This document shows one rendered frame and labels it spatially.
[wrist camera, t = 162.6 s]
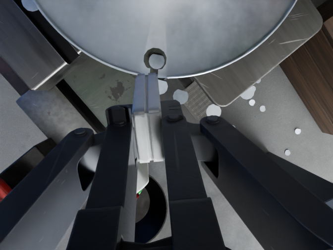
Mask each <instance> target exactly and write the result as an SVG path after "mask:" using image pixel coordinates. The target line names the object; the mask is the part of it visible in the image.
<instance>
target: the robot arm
mask: <svg viewBox="0 0 333 250"><path fill-rule="evenodd" d="M105 113H106V118H107V123H108V126H107V129H106V131H104V132H101V133H97V134H94V132H93V130H92V129H90V128H86V127H85V128H82V127H81V128H77V129H75V130H73V131H71V132H70V133H68V134H67V135H66V136H65V137H64V138H63V139H62V140H61V141H60V142H59V143H58V144H57V145H56V146H55V147H54V148H53V149H52V150H51V151H50V152H49V153H48V154H47V155H46V156H45V157H44V158H43V159H42V160H41V161H40V162H39V163H38V164H37V165H36V166H35V167H34V168H33V170H32V171H31V172H30V173H29V174H28V175H27V176H26V177H25V178H24V179H23V180H22V181H21V182H20V183H19V184H18V185H17V186H16V187H15V188H14V189H13V190H12V191H11V192H10V193H9V194H8V195H7V196H6V197H5V198H4V199H3V200H2V201H1V202H0V250H56V248H57V247H58V245H59V243H60V242H61V240H62V239H63V237H64V235H65V234H66V232H67V230H68V229H69V227H70V226H71V224H72V222H73V221H74V220H75V221H74V224H73V228H72V231H71V234H70V238H69V241H68V244H67V248H66V250H231V249H230V248H228V247H225V245H224V241H223V238H222V234H221V230H220V227H219V223H218V220H217V216H216V213H215V209H214V206H213V202H212V200H211V198H210V197H207V194H206V190H205V187H204V183H203V179H202V176H201V172H200V168H199V164H198V161H201V166H202V168H203V169H204V170H205V172H206V173H207V174H208V176H209V177H210V178H211V180H212V181H213V182H214V184H215V185H216V186H217V188H218V189H219V190H220V192H221V193H222V194H223V196H224V197H225V198H226V200H227V201H228V202H229V204H230V205H231V206H232V208H233V209H234V210H235V212H236V213H237V214H238V216H239V217H240V218H241V220H242V221H243V222H244V224H245V225H246V226H247V228H248V229H249V230H250V232H251V233H252V234H253V236H254V237H255V238H256V240H257V241H258V242H259V244H260V245H261V246H262V248H263V249H264V250H333V209H332V208H330V207H329V206H328V205H327V204H326V203H325V202H323V201H322V200H321V199H320V198H319V197H317V196H316V195H315V194H314V193H313V192H311V191H310V190H309V189H308V188H307V187H305V186H304V185H303V184H302V183H301V182H300V181H299V180H297V179H296V178H295V177H294V176H293V175H291V174H290V173H289V172H288V171H287V170H285V169H284V168H283V167H282V166H281V165H279V164H278V163H277V162H276V161H275V160H273V159H272V158H271V157H270V156H269V155H267V154H266V153H265V152H264V151H263V150H262V149H260V148H259V147H258V146H257V145H256V144H254V143H253V142H252V141H251V140H249V139H248V138H247V137H246V136H245V135H243V134H242V133H241V132H240V131H239V130H237V129H236V128H235V127H234V126H233V125H232V124H230V123H229V122H228V121H227V120H226V119H224V118H222V117H219V116H216V115H210V116H206V117H203V118H201V119H200V124H193V123H189V122H187V120H186V117H185V116H184V115H183V113H182V109H181V105H180V102H179V101H177V100H164V101H160V93H159V83H158V74H156V73H155V72H154V73H148V75H145V74H144V73H143V74H137V76H136V80H135V88H134V97H133V104H126V105H115V106H111V107H109V108H107V109H106V110H105ZM151 160H153V161H154V162H159V161H164V160H165V167H166V182H167V193H168V204H169V215H170V226H171V236H170V237H167V238H164V239H161V240H158V241H154V242H151V243H147V244H144V243H136V242H134V238H135V216H136V194H137V172H138V162H140V163H148V162H150V161H151ZM87 199H88V200H87ZM86 200H87V204H86V208H85V209H81V208H82V206H83V205H84V203H85V202H86Z"/></svg>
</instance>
